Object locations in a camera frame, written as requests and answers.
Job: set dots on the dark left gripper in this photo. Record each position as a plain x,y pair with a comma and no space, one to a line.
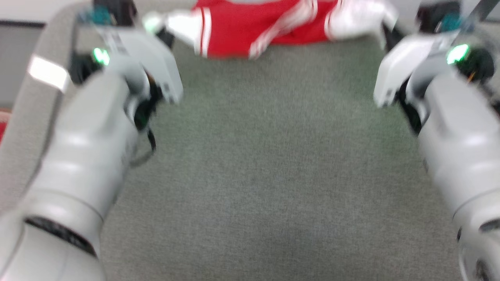
147,97

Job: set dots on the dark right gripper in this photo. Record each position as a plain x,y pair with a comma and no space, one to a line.
410,105

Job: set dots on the red white basketball jersey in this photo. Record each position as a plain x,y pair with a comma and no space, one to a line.
234,31

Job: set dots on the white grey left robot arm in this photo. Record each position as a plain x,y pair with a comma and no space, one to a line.
78,164

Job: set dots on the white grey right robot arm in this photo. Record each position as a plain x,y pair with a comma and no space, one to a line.
461,156

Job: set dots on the crumpled red garment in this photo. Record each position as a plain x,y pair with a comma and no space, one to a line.
2,130

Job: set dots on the grey partition panel black edge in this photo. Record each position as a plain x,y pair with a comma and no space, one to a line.
478,9

